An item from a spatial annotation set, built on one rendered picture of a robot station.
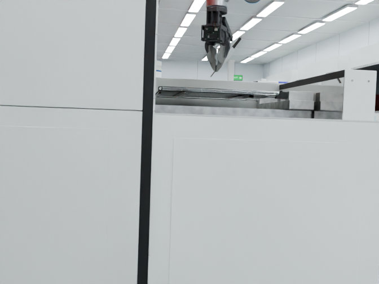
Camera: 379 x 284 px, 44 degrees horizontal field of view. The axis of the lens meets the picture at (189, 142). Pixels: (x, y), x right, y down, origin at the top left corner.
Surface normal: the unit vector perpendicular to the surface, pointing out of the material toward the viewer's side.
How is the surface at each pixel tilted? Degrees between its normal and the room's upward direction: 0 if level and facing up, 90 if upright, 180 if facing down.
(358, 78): 90
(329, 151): 90
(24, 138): 90
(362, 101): 90
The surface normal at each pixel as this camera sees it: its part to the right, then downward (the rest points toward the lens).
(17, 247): 0.13, 0.04
